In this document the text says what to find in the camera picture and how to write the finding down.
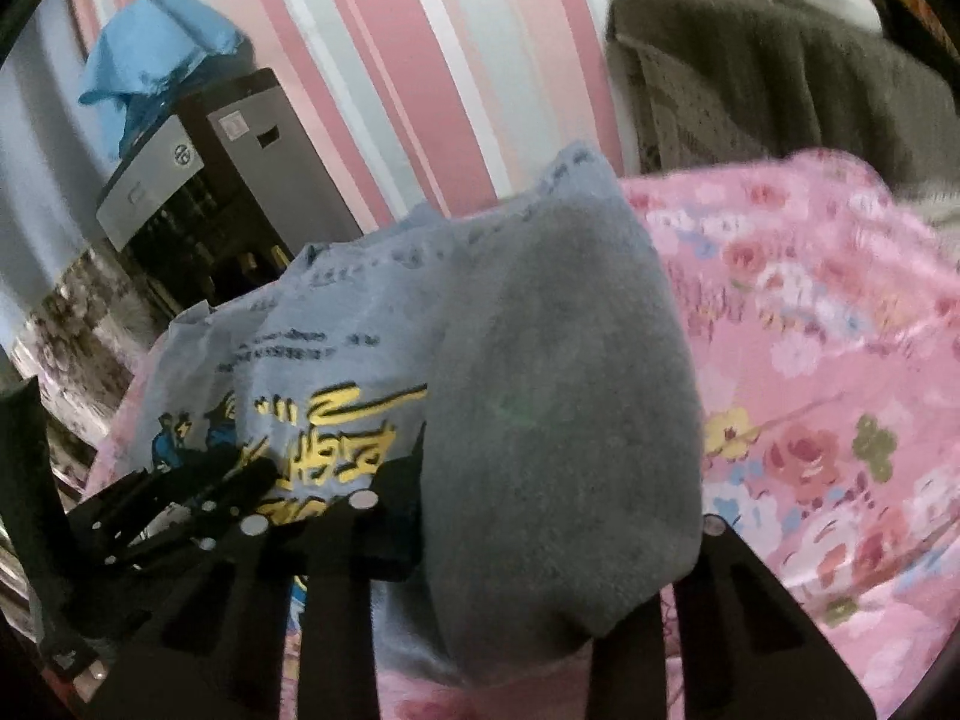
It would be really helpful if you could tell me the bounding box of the blue cloth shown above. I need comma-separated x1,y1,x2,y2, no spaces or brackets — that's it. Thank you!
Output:
78,0,253,160

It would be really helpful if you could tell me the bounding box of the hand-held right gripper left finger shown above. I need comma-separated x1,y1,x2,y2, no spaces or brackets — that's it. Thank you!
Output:
94,456,430,720

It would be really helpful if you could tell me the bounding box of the pink floral bed sheet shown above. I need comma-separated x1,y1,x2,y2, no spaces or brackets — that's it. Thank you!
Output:
75,150,960,720

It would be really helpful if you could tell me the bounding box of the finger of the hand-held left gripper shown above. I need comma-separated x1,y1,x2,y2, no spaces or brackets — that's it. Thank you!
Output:
97,517,248,601
71,456,280,541

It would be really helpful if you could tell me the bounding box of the dark brown blanket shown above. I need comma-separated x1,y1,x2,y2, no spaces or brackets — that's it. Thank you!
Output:
605,0,960,190

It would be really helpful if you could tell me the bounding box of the printed denim jacket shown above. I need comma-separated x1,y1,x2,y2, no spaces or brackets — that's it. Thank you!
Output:
112,139,707,692

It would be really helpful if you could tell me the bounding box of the floral curtain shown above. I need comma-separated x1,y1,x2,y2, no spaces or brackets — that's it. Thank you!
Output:
0,0,164,616

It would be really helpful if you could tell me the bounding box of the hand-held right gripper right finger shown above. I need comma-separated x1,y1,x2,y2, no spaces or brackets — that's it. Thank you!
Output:
591,514,877,720

